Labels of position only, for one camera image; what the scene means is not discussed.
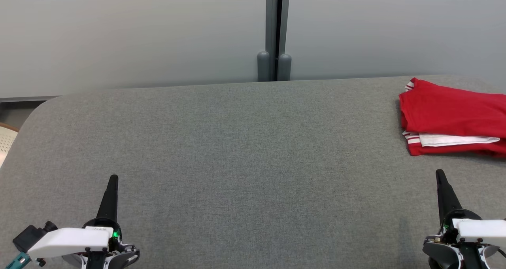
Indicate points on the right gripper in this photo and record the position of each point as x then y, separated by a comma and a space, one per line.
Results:
438, 249

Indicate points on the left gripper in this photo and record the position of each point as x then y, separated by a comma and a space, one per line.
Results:
122, 255

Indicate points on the red and white jersey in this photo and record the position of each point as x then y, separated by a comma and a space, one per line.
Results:
450, 110

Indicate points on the white perforated laundry basket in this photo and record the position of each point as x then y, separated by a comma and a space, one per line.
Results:
6, 142

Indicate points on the grey fabric sofa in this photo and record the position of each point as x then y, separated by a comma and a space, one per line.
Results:
253, 174

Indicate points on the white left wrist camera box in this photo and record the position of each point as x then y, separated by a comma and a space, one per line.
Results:
67, 241

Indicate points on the grey cylindrical post foot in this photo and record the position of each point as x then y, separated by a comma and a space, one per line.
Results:
263, 67
284, 68

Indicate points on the grey partition post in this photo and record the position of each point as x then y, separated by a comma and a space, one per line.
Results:
270, 16

